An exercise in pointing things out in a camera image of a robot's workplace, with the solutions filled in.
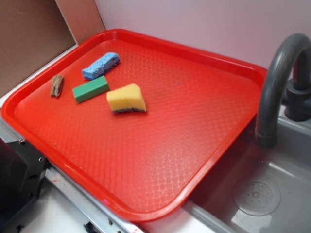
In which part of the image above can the blue sponge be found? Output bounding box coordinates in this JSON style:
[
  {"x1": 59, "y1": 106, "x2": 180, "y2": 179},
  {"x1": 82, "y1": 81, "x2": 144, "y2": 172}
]
[{"x1": 82, "y1": 52, "x2": 121, "y2": 80}]

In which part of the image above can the brown wood chip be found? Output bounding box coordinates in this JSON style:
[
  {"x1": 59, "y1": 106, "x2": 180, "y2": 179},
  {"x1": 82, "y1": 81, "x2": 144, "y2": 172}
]
[{"x1": 50, "y1": 74, "x2": 64, "y2": 97}]

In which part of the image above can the red plastic tray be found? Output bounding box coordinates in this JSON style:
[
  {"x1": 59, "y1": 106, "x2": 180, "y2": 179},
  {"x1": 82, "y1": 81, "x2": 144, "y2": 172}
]
[{"x1": 1, "y1": 29, "x2": 267, "y2": 222}]

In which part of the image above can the yellow sponge with grey base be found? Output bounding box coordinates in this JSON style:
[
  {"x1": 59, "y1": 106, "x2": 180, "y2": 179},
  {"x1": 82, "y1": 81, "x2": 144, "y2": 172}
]
[{"x1": 106, "y1": 83, "x2": 147, "y2": 112}]

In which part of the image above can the green rectangular block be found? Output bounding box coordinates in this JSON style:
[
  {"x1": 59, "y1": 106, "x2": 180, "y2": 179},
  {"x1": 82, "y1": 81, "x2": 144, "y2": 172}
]
[{"x1": 73, "y1": 76, "x2": 110, "y2": 103}]

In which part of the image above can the grey plastic sink basin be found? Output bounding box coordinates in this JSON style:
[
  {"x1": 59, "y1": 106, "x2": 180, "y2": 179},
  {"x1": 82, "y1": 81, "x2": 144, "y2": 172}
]
[{"x1": 182, "y1": 104, "x2": 311, "y2": 233}]

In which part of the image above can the grey curved faucet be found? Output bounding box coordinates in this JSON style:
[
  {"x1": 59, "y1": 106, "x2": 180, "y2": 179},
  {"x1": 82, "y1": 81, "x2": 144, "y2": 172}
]
[{"x1": 255, "y1": 33, "x2": 311, "y2": 148}]

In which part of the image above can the brown cardboard panel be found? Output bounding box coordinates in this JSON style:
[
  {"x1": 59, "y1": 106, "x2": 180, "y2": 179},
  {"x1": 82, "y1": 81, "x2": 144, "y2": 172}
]
[{"x1": 0, "y1": 0, "x2": 105, "y2": 97}]

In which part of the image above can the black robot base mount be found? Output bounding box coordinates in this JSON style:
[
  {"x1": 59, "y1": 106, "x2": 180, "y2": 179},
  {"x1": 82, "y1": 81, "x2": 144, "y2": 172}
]
[{"x1": 0, "y1": 140, "x2": 47, "y2": 231}]

